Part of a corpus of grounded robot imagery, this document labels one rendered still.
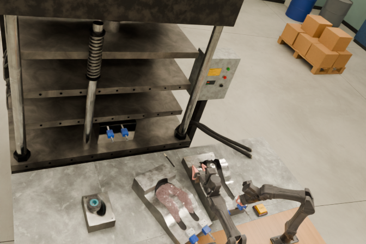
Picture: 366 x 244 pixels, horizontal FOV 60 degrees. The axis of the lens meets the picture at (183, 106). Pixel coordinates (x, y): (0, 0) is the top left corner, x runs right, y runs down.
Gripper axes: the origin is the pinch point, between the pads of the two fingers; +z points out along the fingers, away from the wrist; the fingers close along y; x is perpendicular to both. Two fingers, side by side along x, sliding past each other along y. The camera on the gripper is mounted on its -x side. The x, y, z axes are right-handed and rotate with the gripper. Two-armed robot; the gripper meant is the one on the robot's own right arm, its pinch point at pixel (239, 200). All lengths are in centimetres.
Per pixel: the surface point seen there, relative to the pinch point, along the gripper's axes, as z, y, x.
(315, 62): 162, -386, -209
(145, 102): 35, 36, -85
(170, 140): 47, 15, -56
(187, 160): 28.2, 15.3, -35.5
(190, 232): 3.5, 38.3, 10.9
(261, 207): 5.5, -20.7, 7.6
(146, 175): 22, 51, -28
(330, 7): 182, -554, -377
